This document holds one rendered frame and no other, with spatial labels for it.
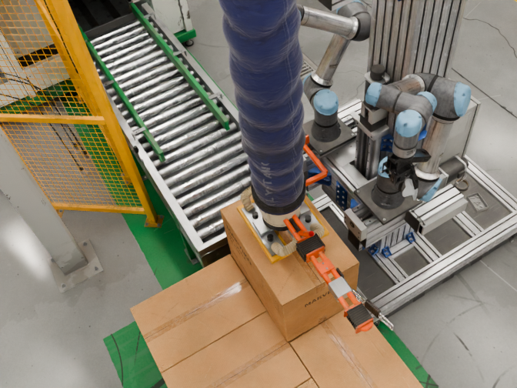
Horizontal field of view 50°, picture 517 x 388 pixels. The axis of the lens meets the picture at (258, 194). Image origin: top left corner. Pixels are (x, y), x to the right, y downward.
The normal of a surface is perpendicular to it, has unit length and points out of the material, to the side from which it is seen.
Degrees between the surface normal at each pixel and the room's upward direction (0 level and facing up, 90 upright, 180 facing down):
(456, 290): 0
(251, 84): 80
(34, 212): 90
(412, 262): 0
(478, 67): 0
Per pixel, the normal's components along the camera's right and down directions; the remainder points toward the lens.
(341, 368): -0.09, -0.60
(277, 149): 0.20, 0.87
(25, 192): 0.50, 0.66
